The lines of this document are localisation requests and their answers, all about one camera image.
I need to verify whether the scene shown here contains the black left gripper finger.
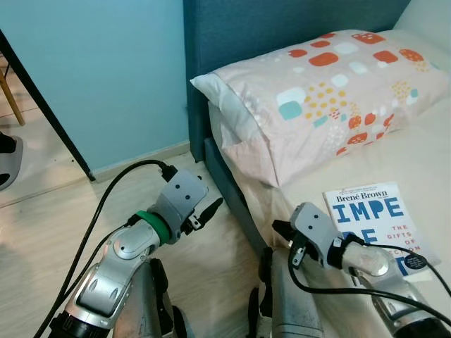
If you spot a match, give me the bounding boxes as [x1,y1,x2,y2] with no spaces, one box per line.
[196,198,225,220]

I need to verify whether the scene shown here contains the white book blue letters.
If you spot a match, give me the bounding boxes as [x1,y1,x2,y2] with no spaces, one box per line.
[323,182,441,282]

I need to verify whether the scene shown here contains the pink pillow with orange spots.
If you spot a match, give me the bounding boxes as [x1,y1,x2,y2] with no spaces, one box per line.
[190,30,451,189]

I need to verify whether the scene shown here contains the grey right robot leg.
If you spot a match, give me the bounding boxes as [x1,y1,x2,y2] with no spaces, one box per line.
[248,246,328,338]

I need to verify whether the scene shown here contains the grey robot leg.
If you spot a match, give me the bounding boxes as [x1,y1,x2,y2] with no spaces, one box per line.
[248,246,328,338]
[113,257,194,338]

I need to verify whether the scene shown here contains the grey left robot leg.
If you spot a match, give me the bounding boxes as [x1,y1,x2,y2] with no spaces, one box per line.
[113,257,194,338]

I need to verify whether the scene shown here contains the beige sheeted bed mattress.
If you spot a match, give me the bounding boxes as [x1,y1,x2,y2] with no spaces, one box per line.
[240,0,451,282]

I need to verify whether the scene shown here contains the black slanted metal bar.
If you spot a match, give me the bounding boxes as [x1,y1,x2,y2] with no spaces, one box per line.
[0,28,97,182]

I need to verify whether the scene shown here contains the grey slipper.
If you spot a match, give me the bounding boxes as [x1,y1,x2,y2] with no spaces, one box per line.
[0,130,24,192]

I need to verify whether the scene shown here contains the wooden furniture leg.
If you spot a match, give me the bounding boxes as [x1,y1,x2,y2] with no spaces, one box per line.
[0,53,26,127]

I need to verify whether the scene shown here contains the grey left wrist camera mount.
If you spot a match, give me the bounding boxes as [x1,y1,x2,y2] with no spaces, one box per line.
[154,168,210,227]

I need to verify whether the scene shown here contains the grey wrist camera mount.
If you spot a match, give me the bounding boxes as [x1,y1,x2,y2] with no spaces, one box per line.
[290,202,346,267]
[154,168,210,227]

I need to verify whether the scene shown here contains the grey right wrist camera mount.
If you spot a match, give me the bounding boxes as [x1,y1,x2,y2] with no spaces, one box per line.
[290,202,346,267]

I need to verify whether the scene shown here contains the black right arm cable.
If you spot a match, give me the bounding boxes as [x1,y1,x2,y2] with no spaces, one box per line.
[287,232,451,326]

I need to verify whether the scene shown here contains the blue upholstered bed frame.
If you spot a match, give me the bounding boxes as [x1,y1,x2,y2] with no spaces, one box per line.
[182,0,413,265]

